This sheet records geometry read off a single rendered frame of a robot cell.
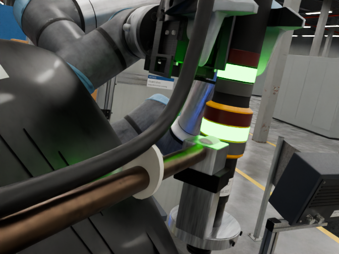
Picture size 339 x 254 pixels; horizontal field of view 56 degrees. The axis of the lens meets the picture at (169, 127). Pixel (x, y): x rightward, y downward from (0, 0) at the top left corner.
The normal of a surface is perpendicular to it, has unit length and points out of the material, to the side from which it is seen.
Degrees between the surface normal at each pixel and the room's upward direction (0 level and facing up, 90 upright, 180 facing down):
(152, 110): 56
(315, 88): 90
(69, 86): 42
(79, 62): 70
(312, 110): 90
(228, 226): 0
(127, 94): 90
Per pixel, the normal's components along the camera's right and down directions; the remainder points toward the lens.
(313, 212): 0.37, 0.50
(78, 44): -0.15, -0.58
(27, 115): 0.80, -0.47
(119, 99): 0.44, 0.26
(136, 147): 0.75, -0.35
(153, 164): -0.48, 0.11
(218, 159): 0.86, 0.25
